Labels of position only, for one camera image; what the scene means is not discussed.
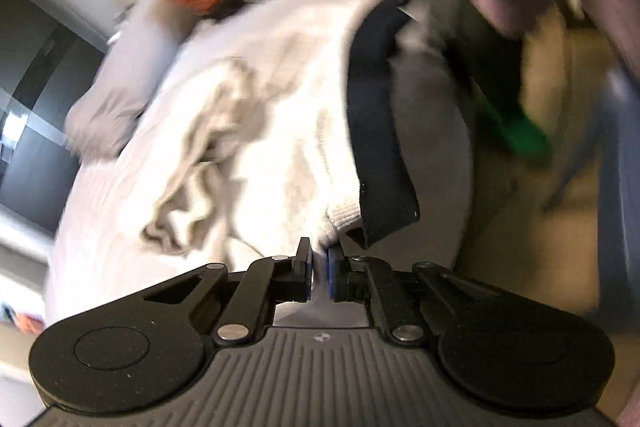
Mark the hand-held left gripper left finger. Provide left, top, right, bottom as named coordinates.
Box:
left=141, top=237, right=317, bottom=349

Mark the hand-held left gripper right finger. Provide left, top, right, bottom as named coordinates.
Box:
left=325, top=242, right=502, bottom=349

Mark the white knit sweater navy trim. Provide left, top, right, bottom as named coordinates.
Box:
left=165, top=0, right=422, bottom=259

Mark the beige wrinkled cloth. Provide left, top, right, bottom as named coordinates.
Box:
left=140, top=57, right=272, bottom=259

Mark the green object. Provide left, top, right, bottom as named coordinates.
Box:
left=477, top=99, right=553, bottom=160

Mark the grey pillow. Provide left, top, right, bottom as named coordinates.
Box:
left=65, top=0, right=187, bottom=158

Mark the black sliding door wardrobe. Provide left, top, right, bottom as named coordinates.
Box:
left=0, top=0, right=109, bottom=239

